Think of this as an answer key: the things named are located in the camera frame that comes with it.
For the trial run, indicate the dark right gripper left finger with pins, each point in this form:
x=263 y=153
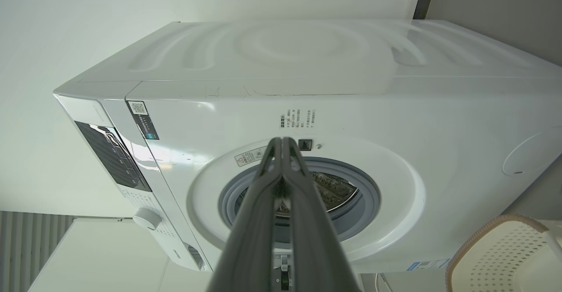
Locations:
x=250 y=239

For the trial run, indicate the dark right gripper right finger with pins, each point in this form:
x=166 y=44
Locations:
x=311 y=248

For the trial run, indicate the stainless steel washing machine drum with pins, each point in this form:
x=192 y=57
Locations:
x=336 y=191

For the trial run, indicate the white washing machine control knob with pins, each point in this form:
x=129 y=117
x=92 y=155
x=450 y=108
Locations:
x=147 y=218

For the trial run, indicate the black washing machine display panel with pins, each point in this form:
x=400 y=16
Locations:
x=114 y=156

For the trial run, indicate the cream perforated laundry basket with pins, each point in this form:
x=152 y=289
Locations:
x=505 y=257

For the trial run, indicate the white round access cover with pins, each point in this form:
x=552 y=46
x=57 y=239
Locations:
x=540 y=151

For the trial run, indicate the grey rubber door gasket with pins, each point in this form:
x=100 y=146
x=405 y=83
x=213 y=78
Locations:
x=228 y=200

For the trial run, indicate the triangle warning sticker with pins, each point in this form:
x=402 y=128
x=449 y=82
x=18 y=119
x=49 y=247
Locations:
x=248 y=156

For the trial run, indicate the black door latch socket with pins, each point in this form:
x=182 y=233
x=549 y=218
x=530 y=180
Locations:
x=305 y=145

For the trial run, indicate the blue energy label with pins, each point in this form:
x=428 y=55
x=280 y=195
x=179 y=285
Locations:
x=428 y=264

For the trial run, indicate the printed text label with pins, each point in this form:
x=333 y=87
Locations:
x=298 y=118

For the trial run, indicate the white cabinet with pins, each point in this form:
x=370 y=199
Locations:
x=101 y=261

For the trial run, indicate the QR code sticker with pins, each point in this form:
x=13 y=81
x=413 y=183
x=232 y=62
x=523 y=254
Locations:
x=142 y=120

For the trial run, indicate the white front-load washing machine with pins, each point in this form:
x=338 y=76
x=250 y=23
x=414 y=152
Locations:
x=307 y=63

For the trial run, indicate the grey slatted panel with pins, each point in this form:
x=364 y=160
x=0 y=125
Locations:
x=26 y=248

